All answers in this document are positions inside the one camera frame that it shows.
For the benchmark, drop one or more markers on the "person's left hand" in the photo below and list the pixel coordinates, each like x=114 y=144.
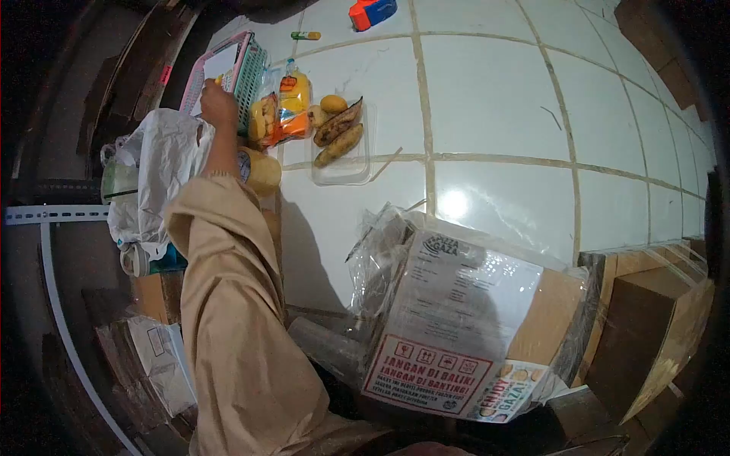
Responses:
x=219 y=108

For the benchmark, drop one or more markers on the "person's left fingers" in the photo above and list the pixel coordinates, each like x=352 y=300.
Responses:
x=213 y=88

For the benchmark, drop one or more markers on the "pink plastic basket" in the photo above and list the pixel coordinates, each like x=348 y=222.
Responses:
x=197 y=80

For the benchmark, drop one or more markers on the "white paper sheet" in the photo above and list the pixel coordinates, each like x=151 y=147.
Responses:
x=222 y=62

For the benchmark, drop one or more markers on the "green plastic basket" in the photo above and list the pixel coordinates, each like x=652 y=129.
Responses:
x=254 y=74

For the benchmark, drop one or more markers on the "clear cookie packet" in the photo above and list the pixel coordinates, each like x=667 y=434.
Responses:
x=262 y=117

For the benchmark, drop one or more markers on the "leaning cardboard sheets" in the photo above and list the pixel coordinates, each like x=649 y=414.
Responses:
x=142 y=62

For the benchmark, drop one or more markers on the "orange juice pouch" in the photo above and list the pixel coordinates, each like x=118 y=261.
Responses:
x=294 y=100

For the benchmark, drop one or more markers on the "tan tape roll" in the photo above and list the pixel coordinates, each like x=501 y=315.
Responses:
x=262 y=171

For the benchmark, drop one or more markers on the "white plastic bag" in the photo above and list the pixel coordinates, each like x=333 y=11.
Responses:
x=157 y=171

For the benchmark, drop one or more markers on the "green and yellow marker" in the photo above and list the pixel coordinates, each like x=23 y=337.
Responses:
x=305 y=35

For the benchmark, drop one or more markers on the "round yellow fritter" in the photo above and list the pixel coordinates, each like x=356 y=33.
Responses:
x=333 y=104

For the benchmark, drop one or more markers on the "dark fried banana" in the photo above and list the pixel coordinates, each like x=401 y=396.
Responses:
x=339 y=122

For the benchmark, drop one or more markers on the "clear bag with green contents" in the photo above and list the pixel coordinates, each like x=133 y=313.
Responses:
x=117 y=176

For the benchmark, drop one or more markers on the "golden fried banana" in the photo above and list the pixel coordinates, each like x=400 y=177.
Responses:
x=340 y=145

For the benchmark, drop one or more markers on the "clear plastic tray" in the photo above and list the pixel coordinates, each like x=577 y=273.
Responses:
x=342 y=171

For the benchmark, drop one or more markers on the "orange and blue tape dispenser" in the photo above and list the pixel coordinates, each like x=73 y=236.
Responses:
x=372 y=12

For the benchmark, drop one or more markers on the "wooden skewer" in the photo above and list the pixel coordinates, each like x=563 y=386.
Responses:
x=385 y=164

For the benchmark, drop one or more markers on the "white wrapped parcel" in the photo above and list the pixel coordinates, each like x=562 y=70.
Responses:
x=162 y=359

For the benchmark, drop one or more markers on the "clear plastic wrap roll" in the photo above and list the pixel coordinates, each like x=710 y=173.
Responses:
x=328 y=347

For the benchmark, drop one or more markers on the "plastic wrapped labelled cardboard box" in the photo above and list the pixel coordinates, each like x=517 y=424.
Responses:
x=467 y=319

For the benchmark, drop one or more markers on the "person's body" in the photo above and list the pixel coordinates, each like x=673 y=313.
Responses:
x=296 y=433

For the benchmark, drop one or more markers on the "brown cardboard pieces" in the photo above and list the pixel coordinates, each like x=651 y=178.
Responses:
x=656 y=51

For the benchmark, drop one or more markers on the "stack of brown cardboard boxes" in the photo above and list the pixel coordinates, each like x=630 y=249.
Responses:
x=644 y=325

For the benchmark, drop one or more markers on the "white metal rack frame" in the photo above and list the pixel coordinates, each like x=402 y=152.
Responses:
x=54 y=214

